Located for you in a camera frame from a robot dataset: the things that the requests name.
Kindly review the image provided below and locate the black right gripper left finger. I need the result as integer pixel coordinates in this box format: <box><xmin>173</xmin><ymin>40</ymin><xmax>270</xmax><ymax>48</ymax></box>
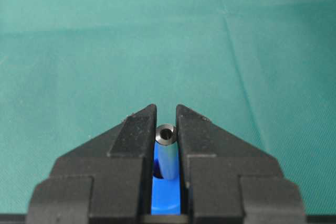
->
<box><xmin>26</xmin><ymin>104</ymin><xmax>156</xmax><ymax>223</ymax></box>

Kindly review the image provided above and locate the green cloth mat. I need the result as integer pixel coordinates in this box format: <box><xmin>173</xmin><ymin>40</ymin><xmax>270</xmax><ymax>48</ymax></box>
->
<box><xmin>1</xmin><ymin>0</ymin><xmax>335</xmax><ymax>215</ymax></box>

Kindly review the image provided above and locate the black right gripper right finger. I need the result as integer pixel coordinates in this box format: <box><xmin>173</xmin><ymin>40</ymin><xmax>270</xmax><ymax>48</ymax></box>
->
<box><xmin>176</xmin><ymin>104</ymin><xmax>306</xmax><ymax>223</ymax></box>

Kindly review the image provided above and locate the blue plastic gear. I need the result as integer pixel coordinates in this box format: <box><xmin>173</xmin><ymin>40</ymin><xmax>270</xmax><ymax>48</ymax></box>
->
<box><xmin>151</xmin><ymin>144</ymin><xmax>181</xmax><ymax>215</ymax></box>

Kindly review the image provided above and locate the small silver metal shaft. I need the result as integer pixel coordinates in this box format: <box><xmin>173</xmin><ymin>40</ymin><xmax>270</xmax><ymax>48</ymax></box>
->
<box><xmin>155</xmin><ymin>124</ymin><xmax>179</xmax><ymax>180</ymax></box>

